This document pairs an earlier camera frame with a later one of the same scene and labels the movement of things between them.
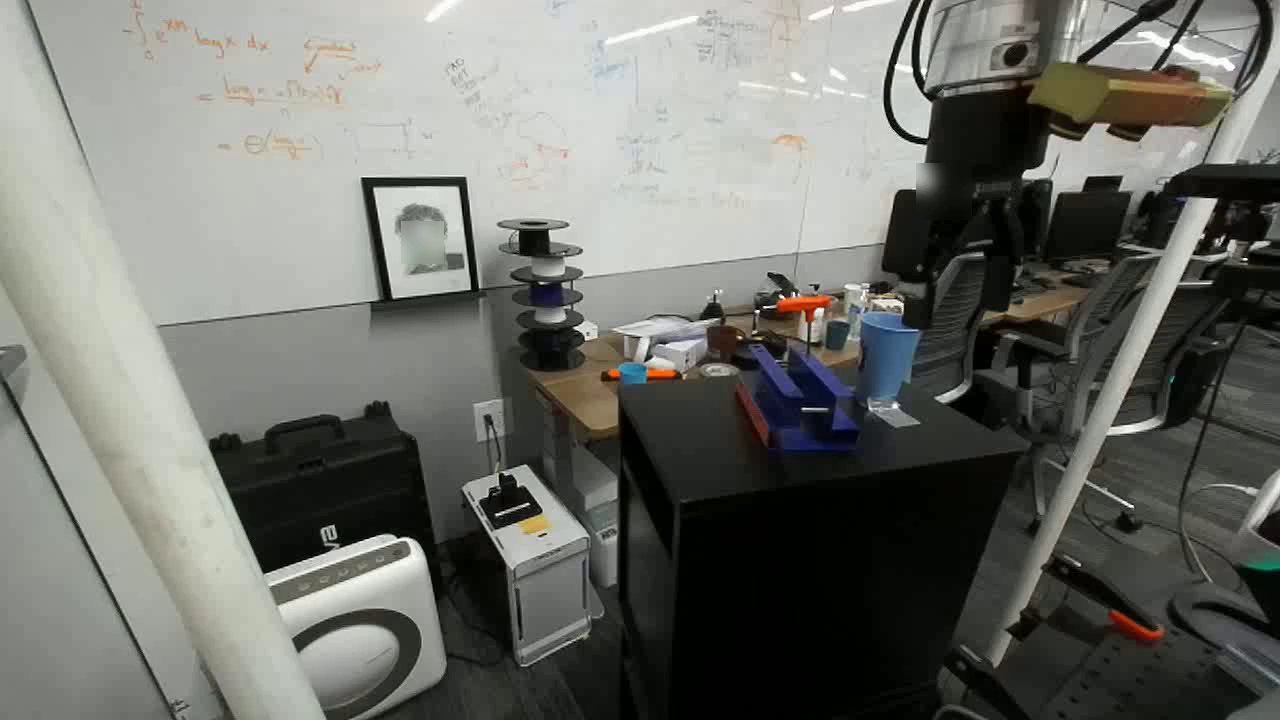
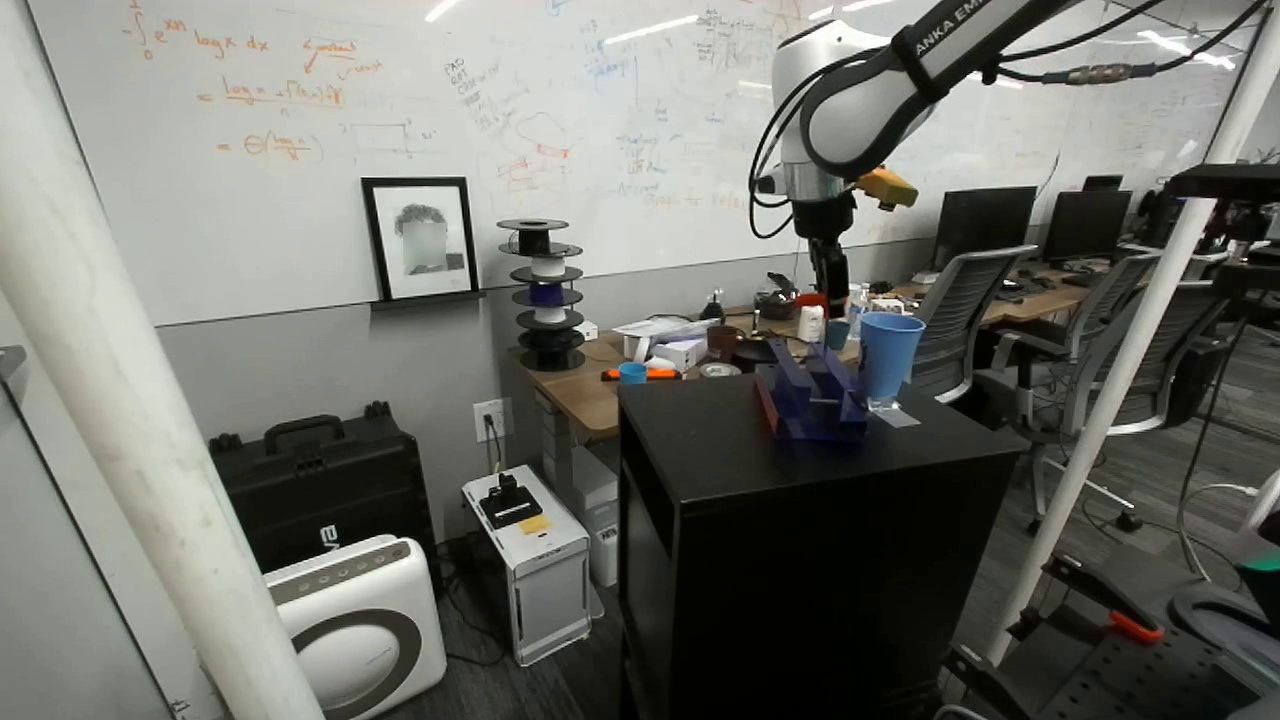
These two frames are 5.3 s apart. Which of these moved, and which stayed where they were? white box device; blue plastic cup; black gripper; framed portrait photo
Moved: black gripper
Stayed: framed portrait photo; blue plastic cup; white box device
